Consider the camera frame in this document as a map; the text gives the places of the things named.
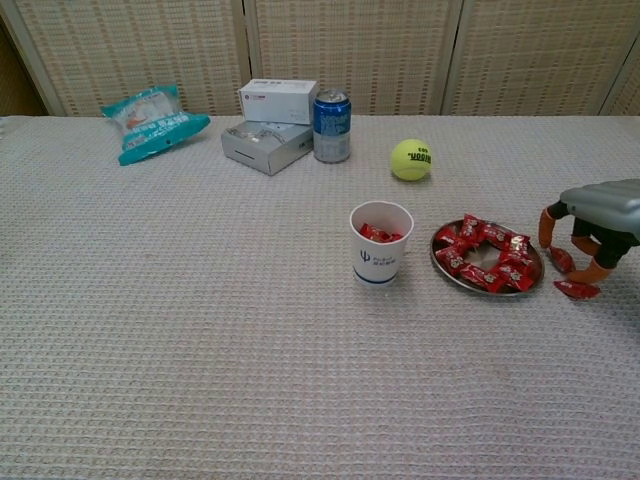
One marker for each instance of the silver orange-tipped right robot hand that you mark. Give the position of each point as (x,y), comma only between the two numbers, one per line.
(605,205)

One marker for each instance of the bowl of red candies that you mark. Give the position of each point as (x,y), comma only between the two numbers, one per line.
(482,256)

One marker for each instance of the woven bamboo screen panel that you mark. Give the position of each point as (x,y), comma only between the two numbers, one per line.
(627,95)
(140,50)
(360,45)
(540,50)

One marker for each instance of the yellow tennis ball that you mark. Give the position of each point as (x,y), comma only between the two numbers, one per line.
(411,160)

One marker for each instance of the white paper cup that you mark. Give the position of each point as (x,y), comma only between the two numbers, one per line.
(380,265)

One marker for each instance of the blue drink can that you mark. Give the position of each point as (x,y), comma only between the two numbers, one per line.
(331,130)

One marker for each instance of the white cardboard box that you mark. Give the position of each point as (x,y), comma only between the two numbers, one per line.
(277,100)

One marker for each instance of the grey flat box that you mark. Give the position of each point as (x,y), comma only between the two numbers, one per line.
(265,147)

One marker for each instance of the beige woven fringed tablecloth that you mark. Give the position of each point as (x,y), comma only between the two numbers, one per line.
(200,325)

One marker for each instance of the teal snack bag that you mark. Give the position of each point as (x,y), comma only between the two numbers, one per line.
(155,125)

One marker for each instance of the brown wooden panel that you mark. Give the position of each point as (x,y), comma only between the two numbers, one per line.
(17,85)

